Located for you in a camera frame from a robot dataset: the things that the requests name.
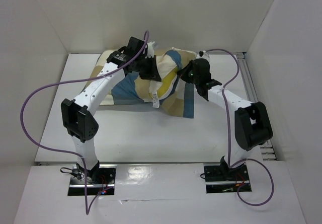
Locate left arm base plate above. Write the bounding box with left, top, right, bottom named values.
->
left=60, top=165, right=116, bottom=196

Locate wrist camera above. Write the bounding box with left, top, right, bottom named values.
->
left=123, top=37, right=156, bottom=59
left=196, top=51, right=210, bottom=62

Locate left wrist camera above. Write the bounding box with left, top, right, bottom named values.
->
left=123, top=37, right=156, bottom=59

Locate blue beige patchwork pillowcase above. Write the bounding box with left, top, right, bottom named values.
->
left=101, top=47, right=197, bottom=119

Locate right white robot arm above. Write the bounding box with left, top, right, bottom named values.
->
left=177, top=58, right=273, bottom=179

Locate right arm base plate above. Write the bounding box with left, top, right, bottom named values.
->
left=200, top=163, right=252, bottom=194

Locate cream quilted pillow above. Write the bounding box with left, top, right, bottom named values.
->
left=149, top=70, right=178, bottom=108

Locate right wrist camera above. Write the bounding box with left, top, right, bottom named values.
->
left=196, top=51, right=210, bottom=62

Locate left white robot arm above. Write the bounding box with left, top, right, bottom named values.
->
left=61, top=42, right=156, bottom=180

